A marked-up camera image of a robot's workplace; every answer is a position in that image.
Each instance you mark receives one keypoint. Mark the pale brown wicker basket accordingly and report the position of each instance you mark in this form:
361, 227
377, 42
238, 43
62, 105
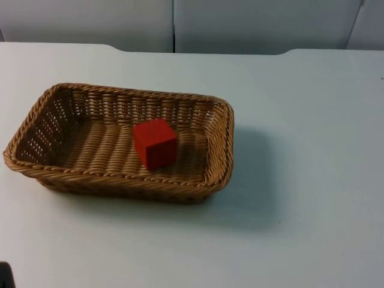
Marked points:
99, 156

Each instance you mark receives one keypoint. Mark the red cube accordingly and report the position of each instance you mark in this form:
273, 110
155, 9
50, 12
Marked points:
154, 144

